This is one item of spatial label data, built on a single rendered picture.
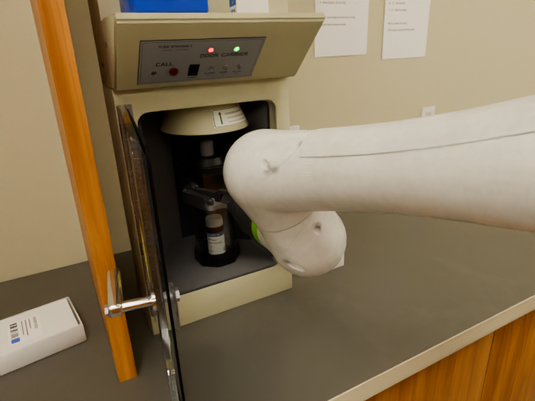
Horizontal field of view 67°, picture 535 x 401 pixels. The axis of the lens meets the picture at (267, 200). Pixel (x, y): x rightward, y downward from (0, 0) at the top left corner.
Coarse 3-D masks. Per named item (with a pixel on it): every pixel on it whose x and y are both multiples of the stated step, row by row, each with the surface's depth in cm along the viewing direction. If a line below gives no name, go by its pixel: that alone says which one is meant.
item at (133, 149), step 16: (128, 128) 43; (128, 144) 43; (128, 160) 61; (144, 176) 37; (144, 192) 37; (144, 208) 38; (144, 224) 38; (144, 240) 46; (144, 256) 67; (160, 288) 41; (160, 304) 42; (160, 320) 42; (160, 336) 48; (176, 384) 46; (176, 400) 46
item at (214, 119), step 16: (176, 112) 75; (192, 112) 74; (208, 112) 74; (224, 112) 75; (240, 112) 79; (160, 128) 80; (176, 128) 75; (192, 128) 74; (208, 128) 74; (224, 128) 75; (240, 128) 78
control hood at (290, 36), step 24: (120, 24) 51; (144, 24) 52; (168, 24) 53; (192, 24) 55; (216, 24) 56; (240, 24) 58; (264, 24) 60; (288, 24) 62; (312, 24) 64; (120, 48) 54; (264, 48) 64; (288, 48) 66; (120, 72) 58; (264, 72) 70; (288, 72) 73
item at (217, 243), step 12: (192, 168) 81; (204, 168) 80; (216, 168) 80; (192, 180) 83; (204, 180) 82; (216, 180) 82; (204, 216) 85; (216, 216) 85; (228, 216) 86; (204, 228) 86; (216, 228) 85; (228, 228) 87; (204, 240) 87; (216, 240) 86; (228, 240) 88; (204, 252) 88; (216, 252) 87
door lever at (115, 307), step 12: (108, 276) 50; (120, 276) 51; (108, 288) 47; (120, 288) 48; (108, 300) 45; (120, 300) 45; (132, 300) 45; (144, 300) 45; (108, 312) 44; (120, 312) 44
